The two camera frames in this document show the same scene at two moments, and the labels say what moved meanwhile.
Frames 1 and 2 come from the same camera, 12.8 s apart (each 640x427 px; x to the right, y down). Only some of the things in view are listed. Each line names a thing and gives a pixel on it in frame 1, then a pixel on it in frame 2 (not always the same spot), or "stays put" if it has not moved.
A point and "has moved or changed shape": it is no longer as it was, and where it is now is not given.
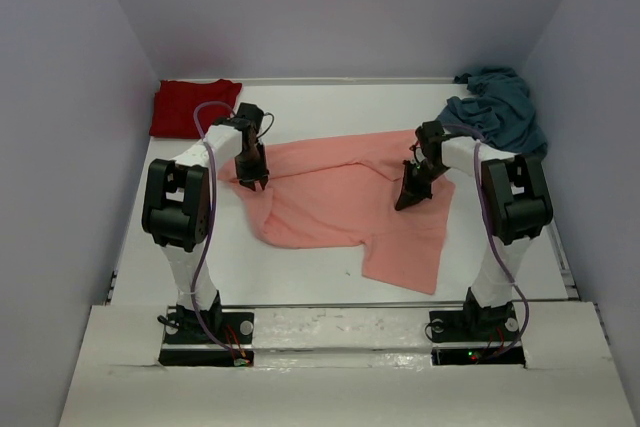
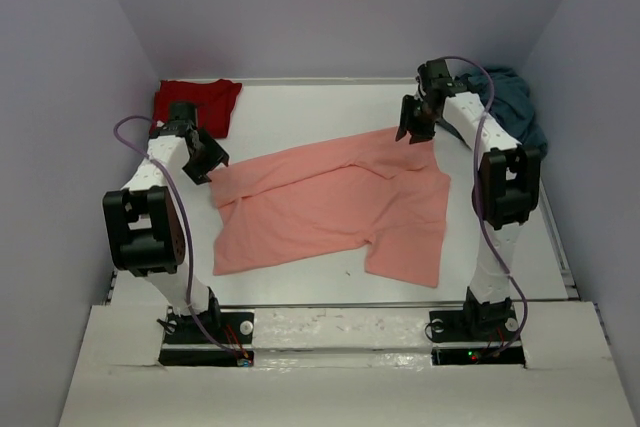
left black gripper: (247, 178) to (215, 156)
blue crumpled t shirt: (499, 107) stays put
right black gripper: (411, 193) to (421, 133)
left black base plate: (181, 349) stays put
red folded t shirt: (176, 102) stays put
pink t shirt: (344, 190) has moved or changed shape
